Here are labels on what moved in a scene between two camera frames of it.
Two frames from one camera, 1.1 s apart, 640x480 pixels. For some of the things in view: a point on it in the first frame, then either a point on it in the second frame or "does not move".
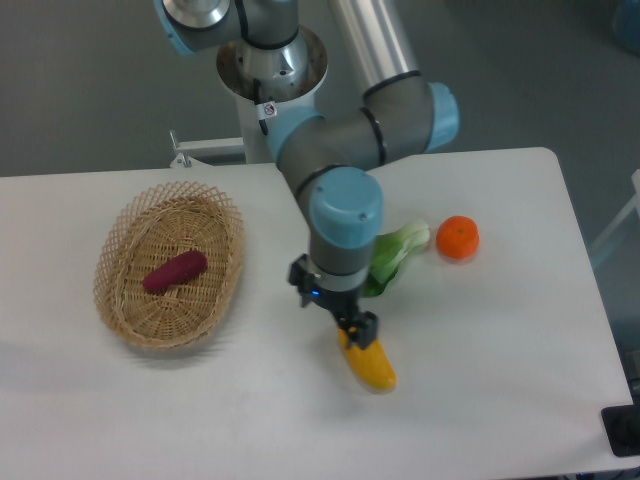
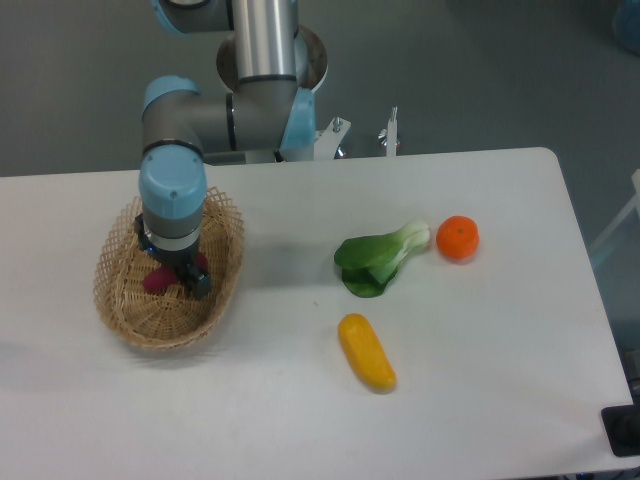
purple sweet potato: [174, 271] does not move
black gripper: [361, 327] → [180, 260]
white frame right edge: [634, 203] does not move
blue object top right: [628, 34] does not move
